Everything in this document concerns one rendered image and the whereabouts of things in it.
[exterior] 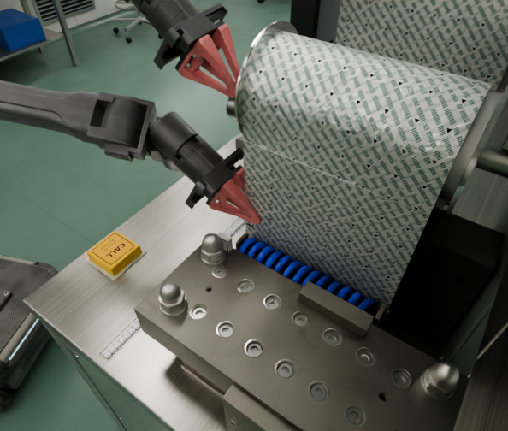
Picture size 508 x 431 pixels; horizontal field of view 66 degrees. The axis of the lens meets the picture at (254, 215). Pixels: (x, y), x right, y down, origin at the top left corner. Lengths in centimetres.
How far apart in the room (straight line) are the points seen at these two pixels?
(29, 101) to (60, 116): 5
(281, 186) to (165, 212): 40
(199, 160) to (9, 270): 136
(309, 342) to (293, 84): 31
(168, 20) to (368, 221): 34
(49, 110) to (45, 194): 190
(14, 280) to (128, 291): 108
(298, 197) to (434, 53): 27
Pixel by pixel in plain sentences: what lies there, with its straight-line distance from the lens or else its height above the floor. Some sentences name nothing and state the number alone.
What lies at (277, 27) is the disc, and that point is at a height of 132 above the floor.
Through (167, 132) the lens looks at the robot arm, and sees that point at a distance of 58.
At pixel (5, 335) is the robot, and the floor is 24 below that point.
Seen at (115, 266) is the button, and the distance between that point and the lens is 76.
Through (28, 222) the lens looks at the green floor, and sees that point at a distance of 238.
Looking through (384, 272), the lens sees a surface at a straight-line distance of 52.
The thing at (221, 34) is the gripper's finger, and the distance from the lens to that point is 54.
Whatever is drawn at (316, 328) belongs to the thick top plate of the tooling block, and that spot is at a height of 103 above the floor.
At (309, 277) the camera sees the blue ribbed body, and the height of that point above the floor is 104.
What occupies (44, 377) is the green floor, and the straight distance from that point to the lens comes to 180.
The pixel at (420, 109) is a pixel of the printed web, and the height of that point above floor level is 130.
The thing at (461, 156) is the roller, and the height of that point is 127.
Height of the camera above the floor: 149
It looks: 45 degrees down
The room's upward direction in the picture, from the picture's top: straight up
